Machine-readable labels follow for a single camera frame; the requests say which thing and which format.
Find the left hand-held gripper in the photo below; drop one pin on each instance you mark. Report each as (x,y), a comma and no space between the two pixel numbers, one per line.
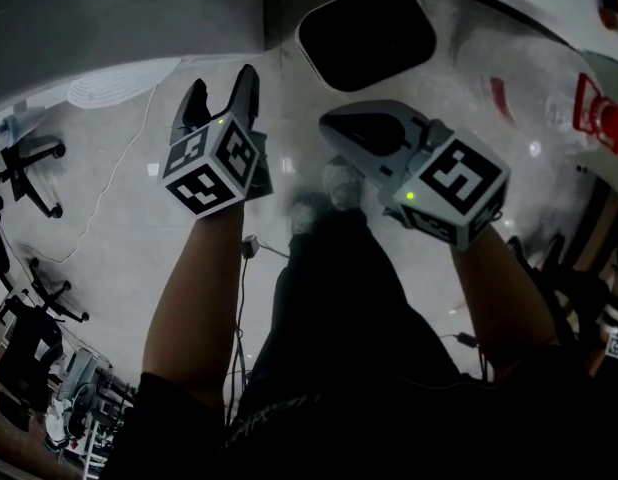
(209,168)

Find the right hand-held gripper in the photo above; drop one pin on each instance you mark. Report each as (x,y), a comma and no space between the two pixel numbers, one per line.
(439,178)

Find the person's right forearm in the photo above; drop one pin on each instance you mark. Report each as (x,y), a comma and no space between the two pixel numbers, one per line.
(499,298)

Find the person's left forearm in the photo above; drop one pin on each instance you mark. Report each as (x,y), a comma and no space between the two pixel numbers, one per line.
(199,293)

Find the person's grey right shoe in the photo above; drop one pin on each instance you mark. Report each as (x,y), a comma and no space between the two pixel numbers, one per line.
(341,183)

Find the person's grey shoe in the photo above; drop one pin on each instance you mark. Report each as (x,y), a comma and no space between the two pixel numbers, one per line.
(341,183)
(303,218)

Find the white ribbed round disc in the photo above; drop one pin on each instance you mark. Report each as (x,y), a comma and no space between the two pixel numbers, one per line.
(121,83)

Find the person's grey left shoe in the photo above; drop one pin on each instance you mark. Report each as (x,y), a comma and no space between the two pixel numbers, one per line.
(303,218)

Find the grey power adapter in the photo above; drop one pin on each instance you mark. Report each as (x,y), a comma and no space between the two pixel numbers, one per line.
(249,246)

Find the small black power adapter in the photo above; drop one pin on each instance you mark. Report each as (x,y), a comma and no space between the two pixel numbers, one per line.
(465,339)

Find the person's black trousers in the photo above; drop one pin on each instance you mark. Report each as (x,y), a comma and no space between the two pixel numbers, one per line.
(339,308)

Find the black office chair base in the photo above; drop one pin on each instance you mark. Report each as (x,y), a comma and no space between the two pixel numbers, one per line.
(26,173)
(54,298)

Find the person's black shirt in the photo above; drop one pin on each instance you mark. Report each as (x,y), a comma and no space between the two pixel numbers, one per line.
(389,438)

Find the black office chair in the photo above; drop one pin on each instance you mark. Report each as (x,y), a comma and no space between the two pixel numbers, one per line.
(26,358)

